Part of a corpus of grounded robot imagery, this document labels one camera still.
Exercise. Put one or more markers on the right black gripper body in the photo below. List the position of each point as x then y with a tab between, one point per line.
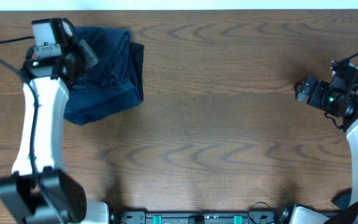
323	97

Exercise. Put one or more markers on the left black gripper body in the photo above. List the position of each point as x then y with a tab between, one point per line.
82	60

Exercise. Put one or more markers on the dark blue shorts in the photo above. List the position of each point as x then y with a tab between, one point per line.
115	67
91	105

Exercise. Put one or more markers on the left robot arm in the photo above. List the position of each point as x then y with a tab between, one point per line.
38	189

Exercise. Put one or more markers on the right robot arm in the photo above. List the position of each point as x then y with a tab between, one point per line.
297	213

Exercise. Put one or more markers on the folded dark blue shorts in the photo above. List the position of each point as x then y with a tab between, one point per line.
91	105

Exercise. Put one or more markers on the dark cloth at corner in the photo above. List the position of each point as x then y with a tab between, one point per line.
342	199

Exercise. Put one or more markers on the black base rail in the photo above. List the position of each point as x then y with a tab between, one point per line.
139	217

